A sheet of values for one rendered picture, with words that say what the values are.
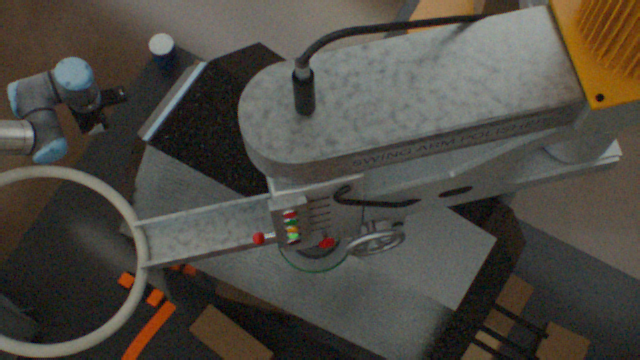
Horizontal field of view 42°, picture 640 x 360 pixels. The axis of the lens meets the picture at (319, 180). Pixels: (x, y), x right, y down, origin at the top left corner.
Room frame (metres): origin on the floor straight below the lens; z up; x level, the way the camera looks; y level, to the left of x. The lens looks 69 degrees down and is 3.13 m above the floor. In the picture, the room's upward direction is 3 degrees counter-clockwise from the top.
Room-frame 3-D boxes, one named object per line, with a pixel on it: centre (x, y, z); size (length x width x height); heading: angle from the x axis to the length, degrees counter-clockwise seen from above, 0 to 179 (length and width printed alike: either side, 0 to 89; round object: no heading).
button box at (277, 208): (0.57, 0.07, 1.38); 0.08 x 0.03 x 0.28; 101
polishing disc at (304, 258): (0.69, 0.02, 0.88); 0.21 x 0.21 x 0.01
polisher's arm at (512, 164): (0.75, -0.37, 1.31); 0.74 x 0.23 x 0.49; 101
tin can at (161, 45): (1.77, 0.62, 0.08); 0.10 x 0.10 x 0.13
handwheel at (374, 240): (0.60, -0.12, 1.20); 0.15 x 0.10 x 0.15; 101
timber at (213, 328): (0.54, 0.35, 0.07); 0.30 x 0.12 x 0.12; 50
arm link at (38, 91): (1.01, 0.73, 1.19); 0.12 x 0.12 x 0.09; 20
